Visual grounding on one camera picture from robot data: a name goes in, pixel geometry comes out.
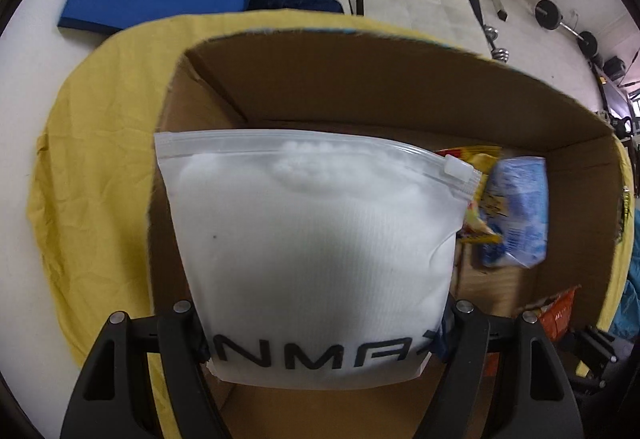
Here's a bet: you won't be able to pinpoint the orange snack bag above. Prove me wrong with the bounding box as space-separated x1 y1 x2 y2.
522 285 582 343

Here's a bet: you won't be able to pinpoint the blue white tissue pack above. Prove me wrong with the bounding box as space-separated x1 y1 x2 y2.
480 156 549 269

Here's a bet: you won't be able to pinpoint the yellow panda snack bag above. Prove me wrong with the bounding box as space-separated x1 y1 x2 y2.
437 145 501 244

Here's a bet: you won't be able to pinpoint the white zip pouch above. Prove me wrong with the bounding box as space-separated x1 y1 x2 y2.
154 129 480 390

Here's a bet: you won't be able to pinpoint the black shoe wipes pack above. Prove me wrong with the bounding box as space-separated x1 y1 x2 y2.
615 185 630 244

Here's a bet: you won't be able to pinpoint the blue blanket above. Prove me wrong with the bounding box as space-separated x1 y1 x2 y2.
610 209 640 341

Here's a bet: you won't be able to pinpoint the yellow tablecloth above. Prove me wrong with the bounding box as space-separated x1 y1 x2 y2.
27 10 636 439

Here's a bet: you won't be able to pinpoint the chrome dumbbell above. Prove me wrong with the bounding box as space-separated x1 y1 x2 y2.
483 25 510 63

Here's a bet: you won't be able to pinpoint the floor barbell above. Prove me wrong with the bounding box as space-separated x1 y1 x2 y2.
534 0 599 60

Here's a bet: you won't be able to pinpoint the open cardboard box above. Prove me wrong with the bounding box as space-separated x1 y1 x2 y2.
149 28 631 438

